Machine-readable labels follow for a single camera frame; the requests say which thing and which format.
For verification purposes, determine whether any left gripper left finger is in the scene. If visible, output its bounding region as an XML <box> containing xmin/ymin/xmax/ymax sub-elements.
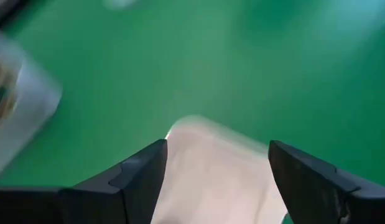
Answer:
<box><xmin>0</xmin><ymin>138</ymin><xmax>169</xmax><ymax>224</ymax></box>

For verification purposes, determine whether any large tan lid spice jar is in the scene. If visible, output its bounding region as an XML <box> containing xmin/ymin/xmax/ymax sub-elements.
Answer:
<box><xmin>150</xmin><ymin>114</ymin><xmax>289</xmax><ymax>224</ymax></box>

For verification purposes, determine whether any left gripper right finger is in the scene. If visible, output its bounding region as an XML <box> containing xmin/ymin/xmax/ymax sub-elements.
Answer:
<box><xmin>267</xmin><ymin>139</ymin><xmax>385</xmax><ymax>224</ymax></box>

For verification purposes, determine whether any white plastic bin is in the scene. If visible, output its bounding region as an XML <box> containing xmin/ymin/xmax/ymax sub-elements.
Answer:
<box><xmin>0</xmin><ymin>29</ymin><xmax>63</xmax><ymax>180</ymax></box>

